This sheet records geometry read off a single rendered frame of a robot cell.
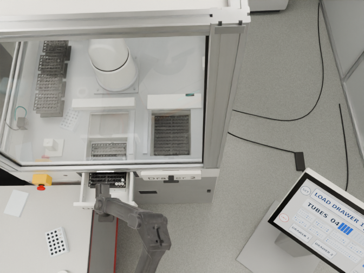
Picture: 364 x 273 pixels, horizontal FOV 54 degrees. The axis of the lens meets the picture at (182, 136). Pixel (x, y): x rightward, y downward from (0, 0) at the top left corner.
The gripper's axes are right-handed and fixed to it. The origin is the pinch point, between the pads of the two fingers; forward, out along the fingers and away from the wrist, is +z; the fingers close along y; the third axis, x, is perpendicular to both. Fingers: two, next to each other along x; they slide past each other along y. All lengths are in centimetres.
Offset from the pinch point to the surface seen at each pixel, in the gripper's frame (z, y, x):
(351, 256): -17, -20, -102
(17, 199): 13, 9, 52
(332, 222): -23, -7, -94
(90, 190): 6.7, 11.9, 12.1
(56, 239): 11.3, -11.3, 28.2
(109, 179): 0.1, 16.1, 1.5
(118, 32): -107, 22, -23
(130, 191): 0.3, 10.2, -8.8
